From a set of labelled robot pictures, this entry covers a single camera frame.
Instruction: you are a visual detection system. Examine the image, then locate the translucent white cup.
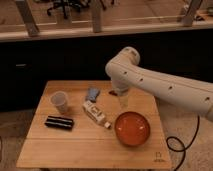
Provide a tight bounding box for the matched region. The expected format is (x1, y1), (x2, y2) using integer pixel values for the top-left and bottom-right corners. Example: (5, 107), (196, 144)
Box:
(50, 91), (68, 114)

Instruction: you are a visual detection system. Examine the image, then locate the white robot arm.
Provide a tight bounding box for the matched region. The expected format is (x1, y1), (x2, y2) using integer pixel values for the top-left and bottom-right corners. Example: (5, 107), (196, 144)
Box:
(105, 47), (213, 122)

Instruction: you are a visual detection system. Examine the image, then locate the orange ceramic bowl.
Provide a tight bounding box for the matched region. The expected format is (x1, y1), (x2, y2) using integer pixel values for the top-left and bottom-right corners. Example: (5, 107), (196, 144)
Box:
(114, 111), (150, 147)

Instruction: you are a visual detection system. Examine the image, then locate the brown sausage-shaped item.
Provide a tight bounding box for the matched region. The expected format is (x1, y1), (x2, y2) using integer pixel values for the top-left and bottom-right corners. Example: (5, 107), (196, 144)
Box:
(109, 90), (117, 96)

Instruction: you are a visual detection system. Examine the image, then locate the blue cloth item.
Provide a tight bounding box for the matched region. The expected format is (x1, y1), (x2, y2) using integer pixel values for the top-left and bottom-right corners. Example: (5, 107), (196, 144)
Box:
(86, 88), (100, 103)

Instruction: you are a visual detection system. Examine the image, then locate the white carton bottle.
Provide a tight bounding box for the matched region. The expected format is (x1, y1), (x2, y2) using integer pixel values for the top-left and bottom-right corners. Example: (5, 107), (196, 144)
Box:
(83, 101), (111, 129)

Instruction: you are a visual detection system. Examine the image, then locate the wooden table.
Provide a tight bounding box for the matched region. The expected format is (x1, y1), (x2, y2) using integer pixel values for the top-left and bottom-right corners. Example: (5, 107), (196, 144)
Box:
(17, 81), (171, 169)

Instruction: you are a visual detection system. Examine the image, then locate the black rectangular box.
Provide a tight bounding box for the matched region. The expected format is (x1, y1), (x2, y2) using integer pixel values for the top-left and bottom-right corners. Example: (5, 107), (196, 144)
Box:
(45, 116), (74, 130)

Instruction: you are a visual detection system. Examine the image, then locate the black office chair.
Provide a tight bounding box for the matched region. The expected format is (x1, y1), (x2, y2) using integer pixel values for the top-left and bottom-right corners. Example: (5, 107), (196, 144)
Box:
(47, 0), (91, 19)

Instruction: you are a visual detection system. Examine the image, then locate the black cable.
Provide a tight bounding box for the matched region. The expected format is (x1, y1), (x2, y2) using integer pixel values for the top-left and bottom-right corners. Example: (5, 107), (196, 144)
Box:
(165, 114), (200, 171)

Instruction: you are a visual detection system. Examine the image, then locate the grey middle window post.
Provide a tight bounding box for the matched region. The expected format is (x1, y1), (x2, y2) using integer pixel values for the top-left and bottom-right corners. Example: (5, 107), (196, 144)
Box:
(91, 0), (101, 33)

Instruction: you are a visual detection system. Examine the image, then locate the grey window post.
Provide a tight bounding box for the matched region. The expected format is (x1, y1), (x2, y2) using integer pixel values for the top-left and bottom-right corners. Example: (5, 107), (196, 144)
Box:
(91, 0), (101, 33)
(181, 0), (203, 27)
(15, 0), (39, 37)

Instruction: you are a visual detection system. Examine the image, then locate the grey right window post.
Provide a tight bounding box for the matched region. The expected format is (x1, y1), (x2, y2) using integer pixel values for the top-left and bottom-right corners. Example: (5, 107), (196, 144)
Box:
(181, 0), (203, 27)

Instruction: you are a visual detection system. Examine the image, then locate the grey left window post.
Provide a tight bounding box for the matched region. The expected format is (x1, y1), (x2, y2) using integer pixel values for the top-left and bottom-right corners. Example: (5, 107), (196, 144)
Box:
(15, 0), (39, 37)

